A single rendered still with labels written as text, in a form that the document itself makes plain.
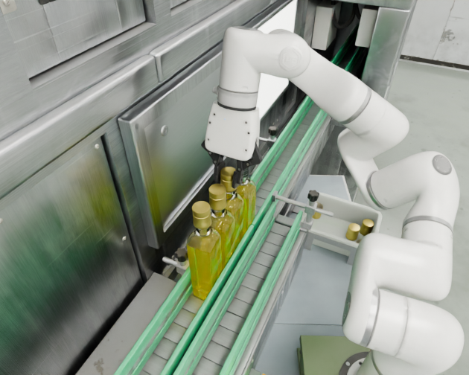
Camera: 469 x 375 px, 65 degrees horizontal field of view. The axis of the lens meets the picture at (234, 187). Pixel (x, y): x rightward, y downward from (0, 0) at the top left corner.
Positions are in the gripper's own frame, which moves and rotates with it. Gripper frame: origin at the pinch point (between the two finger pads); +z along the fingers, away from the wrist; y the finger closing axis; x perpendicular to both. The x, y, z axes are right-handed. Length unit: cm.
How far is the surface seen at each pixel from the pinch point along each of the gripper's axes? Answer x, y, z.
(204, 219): -12.2, 1.4, 4.0
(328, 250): 30.7, 22.0, 30.6
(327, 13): 110, -11, -30
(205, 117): 11.1, -12.6, -6.8
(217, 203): -6.7, 1.3, 3.3
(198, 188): 10.1, -12.4, 12.0
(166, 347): -19.5, -1.0, 33.4
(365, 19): 108, 5, -30
